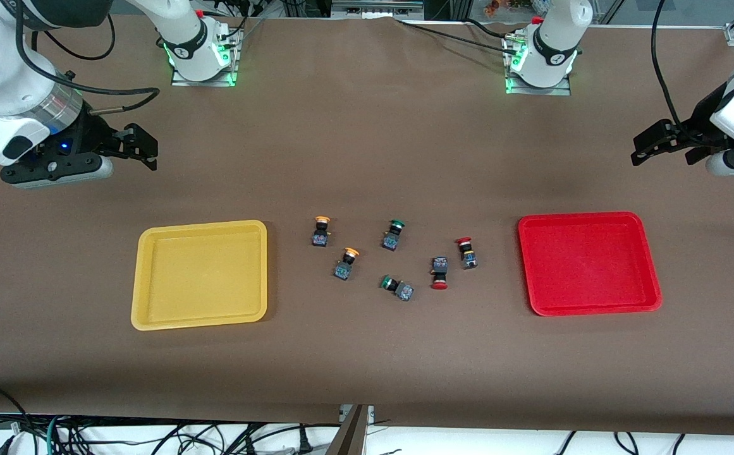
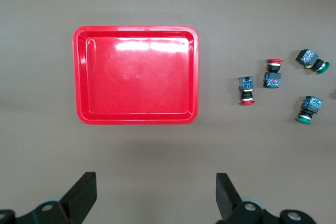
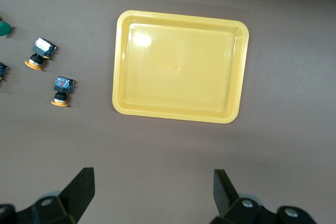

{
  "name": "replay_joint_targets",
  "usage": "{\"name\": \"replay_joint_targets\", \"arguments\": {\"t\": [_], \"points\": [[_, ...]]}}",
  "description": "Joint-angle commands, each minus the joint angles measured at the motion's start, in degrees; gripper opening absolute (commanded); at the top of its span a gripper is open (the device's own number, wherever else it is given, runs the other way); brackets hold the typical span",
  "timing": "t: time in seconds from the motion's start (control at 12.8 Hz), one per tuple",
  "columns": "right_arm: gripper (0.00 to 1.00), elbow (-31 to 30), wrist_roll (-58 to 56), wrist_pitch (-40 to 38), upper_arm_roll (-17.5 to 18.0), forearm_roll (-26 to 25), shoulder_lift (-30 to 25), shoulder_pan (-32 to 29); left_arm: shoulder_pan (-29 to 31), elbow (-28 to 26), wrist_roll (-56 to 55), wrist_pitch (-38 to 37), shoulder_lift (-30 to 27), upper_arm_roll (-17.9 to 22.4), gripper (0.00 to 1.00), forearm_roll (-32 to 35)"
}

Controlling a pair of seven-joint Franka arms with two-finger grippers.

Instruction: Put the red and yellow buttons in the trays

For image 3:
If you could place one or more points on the yellow push button switch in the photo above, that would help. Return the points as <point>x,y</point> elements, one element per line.
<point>62,87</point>
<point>40,52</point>

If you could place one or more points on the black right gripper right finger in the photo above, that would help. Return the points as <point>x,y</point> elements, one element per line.
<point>227,203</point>

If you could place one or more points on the green push button switch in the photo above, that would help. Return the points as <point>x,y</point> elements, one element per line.
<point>4,28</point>

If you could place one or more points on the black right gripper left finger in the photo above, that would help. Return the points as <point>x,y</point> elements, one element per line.
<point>76,195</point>

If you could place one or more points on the yellow plastic tray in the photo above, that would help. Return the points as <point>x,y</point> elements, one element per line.
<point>181,69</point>

